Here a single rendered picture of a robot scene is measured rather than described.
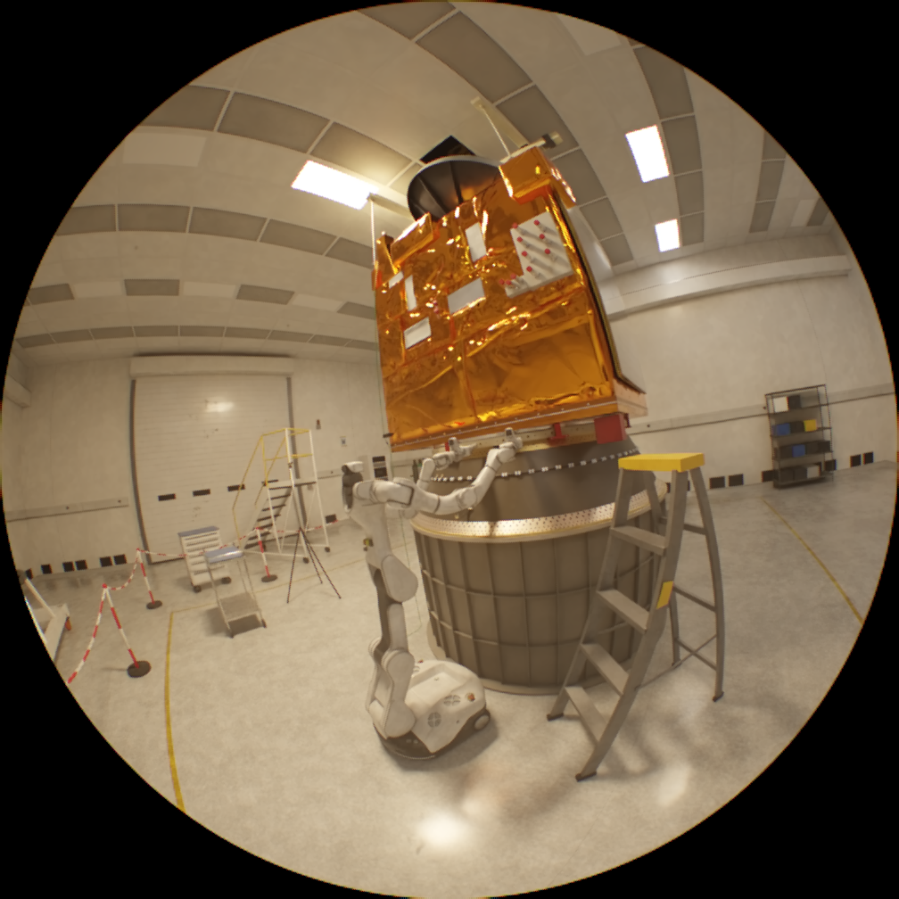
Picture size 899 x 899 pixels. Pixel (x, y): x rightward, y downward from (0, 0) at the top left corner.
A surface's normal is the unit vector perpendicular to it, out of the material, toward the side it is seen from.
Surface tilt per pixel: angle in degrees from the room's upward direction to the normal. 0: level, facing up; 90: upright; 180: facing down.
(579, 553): 90
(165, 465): 90
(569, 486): 62
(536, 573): 90
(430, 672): 73
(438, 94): 180
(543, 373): 90
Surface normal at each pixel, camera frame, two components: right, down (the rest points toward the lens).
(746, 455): -0.67, 0.08
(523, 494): -0.36, -0.43
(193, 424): 0.73, -0.12
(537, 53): 0.14, 0.99
